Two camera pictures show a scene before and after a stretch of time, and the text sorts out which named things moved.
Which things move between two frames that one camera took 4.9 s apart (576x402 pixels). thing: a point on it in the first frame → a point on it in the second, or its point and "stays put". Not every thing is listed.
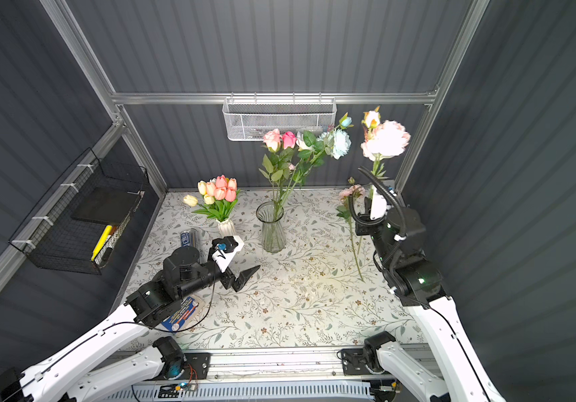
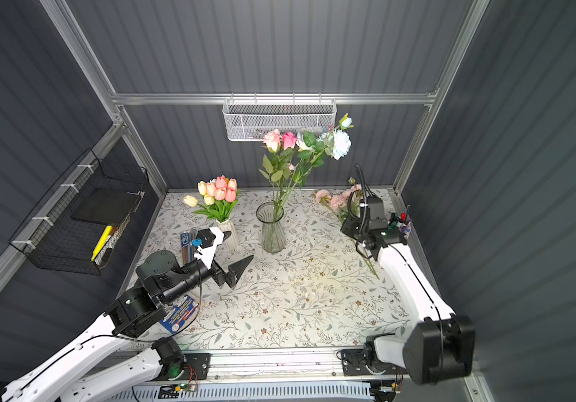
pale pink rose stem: (271, 140) stays put
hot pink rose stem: (289, 142) stays put
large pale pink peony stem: (389, 138) → (338, 203)
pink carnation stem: (291, 167) stays put
